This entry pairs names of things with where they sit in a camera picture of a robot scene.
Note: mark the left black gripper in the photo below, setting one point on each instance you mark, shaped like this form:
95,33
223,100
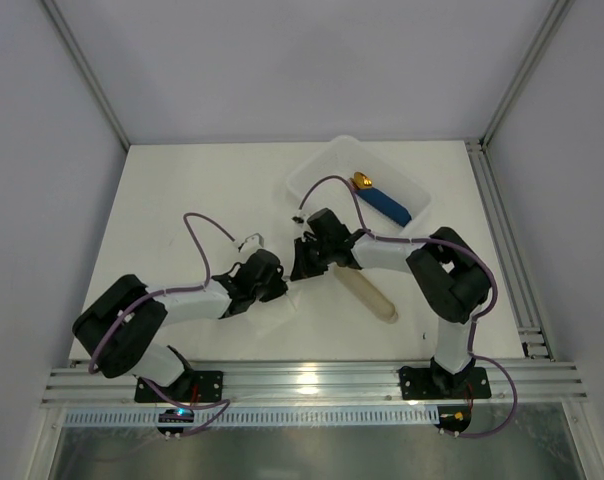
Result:
275,284

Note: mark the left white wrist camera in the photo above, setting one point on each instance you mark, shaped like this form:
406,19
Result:
251,244

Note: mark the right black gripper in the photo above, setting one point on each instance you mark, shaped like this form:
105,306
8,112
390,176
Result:
333,244

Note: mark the white plastic basket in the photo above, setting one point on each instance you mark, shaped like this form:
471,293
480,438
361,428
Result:
316,183

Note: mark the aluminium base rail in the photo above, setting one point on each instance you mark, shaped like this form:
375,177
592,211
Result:
310,383

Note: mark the aluminium frame post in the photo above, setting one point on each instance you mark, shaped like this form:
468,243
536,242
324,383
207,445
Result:
534,53
77,56

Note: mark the right aluminium frame post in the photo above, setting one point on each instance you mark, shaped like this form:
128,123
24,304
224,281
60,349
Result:
534,53

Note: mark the oval wooden cutlery tray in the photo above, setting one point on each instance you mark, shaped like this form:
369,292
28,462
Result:
368,294

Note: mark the right aluminium side rail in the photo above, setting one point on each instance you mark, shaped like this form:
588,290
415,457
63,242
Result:
527,313

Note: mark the white paper napkin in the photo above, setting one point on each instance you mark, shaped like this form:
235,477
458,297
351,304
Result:
266,317

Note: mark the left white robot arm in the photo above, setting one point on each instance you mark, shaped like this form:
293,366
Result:
119,328

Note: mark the white slotted cable duct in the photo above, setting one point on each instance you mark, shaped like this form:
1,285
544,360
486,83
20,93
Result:
238,416

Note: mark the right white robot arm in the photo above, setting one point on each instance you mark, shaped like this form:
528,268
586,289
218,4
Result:
453,280

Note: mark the left aluminium frame post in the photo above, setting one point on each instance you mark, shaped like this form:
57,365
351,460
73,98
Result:
77,56

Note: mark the gold cutlery in roll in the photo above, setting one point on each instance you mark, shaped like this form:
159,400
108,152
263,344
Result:
360,181

